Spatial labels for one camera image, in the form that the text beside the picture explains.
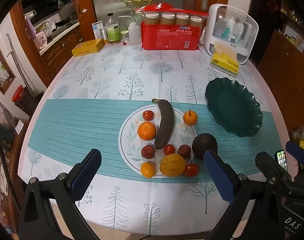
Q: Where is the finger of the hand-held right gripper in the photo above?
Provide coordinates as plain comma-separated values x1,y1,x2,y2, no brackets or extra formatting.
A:
255,151,292,181
285,141,304,166

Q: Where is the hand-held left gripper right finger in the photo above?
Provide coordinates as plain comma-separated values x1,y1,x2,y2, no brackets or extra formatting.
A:
203,149,284,240

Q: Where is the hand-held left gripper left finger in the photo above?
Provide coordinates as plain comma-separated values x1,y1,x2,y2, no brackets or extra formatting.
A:
18,149,102,240

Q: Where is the dark avocado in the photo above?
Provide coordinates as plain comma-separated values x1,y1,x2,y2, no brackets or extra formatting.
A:
192,133,218,159

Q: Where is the white leaf-print plate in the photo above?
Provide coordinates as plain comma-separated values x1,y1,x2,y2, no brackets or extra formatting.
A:
118,106,198,179

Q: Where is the large yellow orange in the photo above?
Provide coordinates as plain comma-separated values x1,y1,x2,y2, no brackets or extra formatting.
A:
159,153,186,177

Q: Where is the small orange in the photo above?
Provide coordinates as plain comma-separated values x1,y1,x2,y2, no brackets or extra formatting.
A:
140,162,156,179

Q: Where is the orange with stem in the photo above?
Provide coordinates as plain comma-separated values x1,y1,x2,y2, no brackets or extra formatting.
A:
183,109,198,126

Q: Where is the dark green scalloped dish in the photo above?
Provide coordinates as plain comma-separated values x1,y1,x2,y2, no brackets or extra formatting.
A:
205,77,263,137

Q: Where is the large orange mandarin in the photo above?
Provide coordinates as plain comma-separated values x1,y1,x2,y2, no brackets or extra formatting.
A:
137,121,157,141

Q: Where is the brown overripe banana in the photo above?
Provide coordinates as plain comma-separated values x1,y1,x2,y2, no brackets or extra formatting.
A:
152,98,175,150

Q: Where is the tree-print tablecloth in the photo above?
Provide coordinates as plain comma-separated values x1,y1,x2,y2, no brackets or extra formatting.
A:
17,44,292,230

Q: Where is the wooden cabinet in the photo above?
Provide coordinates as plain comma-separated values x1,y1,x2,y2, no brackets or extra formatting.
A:
258,30,304,130

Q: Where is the red lid bin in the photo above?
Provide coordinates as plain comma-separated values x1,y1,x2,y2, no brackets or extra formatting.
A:
12,85,36,117

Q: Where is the yellow tissue pack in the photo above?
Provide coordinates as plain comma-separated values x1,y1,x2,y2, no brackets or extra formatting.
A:
209,42,240,75

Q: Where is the white cosmetics organizer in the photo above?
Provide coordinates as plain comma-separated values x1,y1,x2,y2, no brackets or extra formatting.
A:
204,4,259,65

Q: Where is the yellow flat box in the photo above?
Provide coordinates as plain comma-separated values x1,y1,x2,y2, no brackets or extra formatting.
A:
71,39,104,57

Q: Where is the metal can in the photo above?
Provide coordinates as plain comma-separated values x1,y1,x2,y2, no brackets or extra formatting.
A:
100,27,110,45

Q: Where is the small glass jar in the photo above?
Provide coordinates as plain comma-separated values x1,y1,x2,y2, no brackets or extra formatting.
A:
120,30,130,45

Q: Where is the green label bottle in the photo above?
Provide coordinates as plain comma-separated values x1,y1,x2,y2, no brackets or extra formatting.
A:
106,13,122,45

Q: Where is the white and blue carton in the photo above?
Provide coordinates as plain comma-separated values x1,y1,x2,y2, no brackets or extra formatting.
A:
92,21,104,39

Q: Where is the white squeeze bottle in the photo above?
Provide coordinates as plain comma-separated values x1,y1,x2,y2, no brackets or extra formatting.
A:
118,15,142,45

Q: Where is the red disposable cup package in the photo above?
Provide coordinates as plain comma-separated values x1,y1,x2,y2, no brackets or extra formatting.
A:
135,3,210,50

